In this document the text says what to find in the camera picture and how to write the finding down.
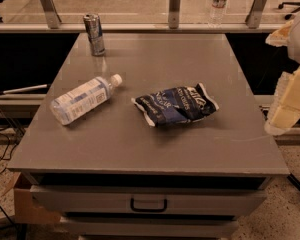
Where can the upper drawer with black handle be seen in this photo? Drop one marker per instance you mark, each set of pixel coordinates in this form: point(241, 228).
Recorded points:
point(130, 200)

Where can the grey drawer cabinet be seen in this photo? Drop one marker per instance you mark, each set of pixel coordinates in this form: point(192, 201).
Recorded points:
point(113, 146)

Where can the left metal railing post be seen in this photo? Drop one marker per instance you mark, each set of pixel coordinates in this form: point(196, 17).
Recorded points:
point(51, 15)

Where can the metal railing post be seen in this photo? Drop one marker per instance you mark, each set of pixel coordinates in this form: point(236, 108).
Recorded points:
point(254, 17)
point(51, 15)
point(173, 14)

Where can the middle metal railing post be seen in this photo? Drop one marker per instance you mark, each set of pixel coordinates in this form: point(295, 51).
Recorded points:
point(173, 14)

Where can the silver blue drink can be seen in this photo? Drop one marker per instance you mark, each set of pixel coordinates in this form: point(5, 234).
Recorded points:
point(95, 36)

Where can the lower grey drawer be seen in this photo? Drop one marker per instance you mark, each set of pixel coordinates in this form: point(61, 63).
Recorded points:
point(149, 227)

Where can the clear plastic water bottle lying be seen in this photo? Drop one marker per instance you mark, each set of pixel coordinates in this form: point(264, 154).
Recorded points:
point(72, 105)

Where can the cardboard box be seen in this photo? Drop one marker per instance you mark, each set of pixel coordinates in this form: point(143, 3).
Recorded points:
point(26, 209)

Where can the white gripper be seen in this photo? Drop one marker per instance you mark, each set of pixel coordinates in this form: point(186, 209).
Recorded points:
point(285, 111)

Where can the grey metal rod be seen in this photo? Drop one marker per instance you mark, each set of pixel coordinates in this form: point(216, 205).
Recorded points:
point(24, 89)

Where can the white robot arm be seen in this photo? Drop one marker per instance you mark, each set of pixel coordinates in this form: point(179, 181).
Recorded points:
point(288, 35)

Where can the blue chip bag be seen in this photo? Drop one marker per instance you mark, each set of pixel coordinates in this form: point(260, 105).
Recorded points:
point(178, 105)

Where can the right metal railing post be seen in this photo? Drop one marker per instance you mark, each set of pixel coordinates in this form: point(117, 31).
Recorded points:
point(254, 17)

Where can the upright water bottle behind glass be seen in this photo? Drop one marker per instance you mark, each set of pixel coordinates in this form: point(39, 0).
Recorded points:
point(217, 12)

